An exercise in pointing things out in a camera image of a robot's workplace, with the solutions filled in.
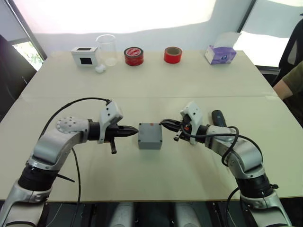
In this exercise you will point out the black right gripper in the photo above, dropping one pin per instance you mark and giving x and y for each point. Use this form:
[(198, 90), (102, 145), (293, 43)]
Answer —
[(185, 128)]

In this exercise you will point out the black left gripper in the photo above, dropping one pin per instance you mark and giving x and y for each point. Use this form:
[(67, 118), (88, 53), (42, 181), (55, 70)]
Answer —
[(111, 132)]

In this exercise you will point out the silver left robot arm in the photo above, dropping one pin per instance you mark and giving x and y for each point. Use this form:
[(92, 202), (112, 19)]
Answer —
[(52, 146)]

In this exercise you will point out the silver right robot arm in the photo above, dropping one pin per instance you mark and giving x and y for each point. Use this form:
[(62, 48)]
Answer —
[(246, 153)]

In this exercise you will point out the grey plastic junction box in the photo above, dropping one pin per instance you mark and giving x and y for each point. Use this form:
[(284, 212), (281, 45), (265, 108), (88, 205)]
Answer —
[(150, 136)]

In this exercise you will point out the dark blue electric screwdriver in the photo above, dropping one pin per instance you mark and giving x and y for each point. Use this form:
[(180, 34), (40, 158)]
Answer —
[(219, 118)]

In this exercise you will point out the purple tissue box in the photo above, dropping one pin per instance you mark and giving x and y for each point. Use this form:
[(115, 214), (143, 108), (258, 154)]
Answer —
[(221, 55)]

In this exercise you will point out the white box with black windows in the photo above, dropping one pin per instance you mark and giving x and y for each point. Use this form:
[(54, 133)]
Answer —
[(84, 56)]

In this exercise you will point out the small white crumpled wad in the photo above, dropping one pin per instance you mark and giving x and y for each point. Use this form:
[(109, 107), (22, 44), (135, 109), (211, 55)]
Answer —
[(100, 68)]

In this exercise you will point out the red tape roll cardboard core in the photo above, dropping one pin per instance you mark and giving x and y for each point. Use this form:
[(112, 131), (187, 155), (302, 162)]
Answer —
[(173, 56)]

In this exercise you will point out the red printed tape roll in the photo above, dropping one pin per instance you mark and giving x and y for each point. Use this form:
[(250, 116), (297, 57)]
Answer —
[(134, 56)]

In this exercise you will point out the clear glass beaker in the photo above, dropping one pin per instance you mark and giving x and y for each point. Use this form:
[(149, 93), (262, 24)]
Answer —
[(107, 50)]

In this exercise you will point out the grey rounded shape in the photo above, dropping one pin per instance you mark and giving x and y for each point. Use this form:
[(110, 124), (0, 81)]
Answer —
[(188, 216), (123, 216)]

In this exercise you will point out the person in green shirt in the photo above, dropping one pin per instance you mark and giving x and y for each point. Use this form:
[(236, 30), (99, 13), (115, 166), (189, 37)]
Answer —
[(293, 82)]

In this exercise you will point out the black mesh office chair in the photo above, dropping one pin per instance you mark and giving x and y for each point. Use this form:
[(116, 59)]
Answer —
[(292, 47)]

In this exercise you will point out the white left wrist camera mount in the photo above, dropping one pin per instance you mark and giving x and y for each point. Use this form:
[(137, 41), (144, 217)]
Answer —
[(109, 114)]

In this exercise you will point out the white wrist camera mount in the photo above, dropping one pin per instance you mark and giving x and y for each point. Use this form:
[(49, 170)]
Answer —
[(195, 116), (109, 114)]

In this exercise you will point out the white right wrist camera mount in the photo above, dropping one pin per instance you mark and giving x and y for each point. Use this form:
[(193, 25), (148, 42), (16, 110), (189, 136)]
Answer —
[(195, 116)]

